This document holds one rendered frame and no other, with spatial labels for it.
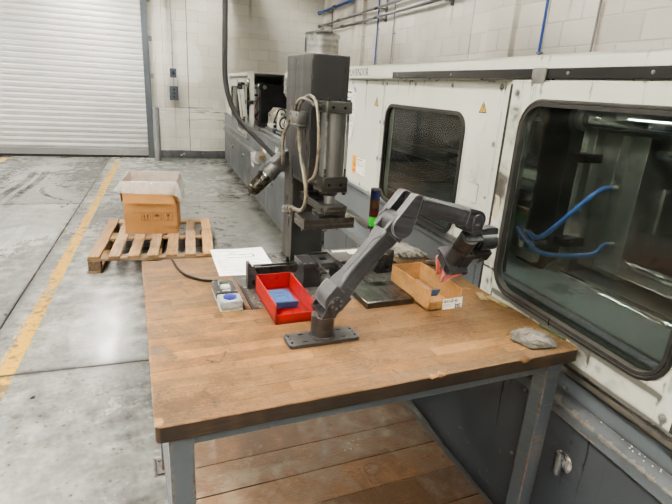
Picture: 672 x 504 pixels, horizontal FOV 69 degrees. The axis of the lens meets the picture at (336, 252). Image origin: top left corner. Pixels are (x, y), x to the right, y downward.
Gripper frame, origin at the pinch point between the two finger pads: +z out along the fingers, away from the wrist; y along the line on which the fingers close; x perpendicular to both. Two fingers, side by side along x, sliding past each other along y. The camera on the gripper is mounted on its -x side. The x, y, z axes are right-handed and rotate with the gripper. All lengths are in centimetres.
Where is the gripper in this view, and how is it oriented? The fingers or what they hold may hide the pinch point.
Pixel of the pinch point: (440, 276)
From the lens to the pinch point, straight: 161.0
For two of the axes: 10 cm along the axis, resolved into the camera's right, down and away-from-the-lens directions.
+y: -2.6, -7.8, 5.8
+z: -2.7, 6.3, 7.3
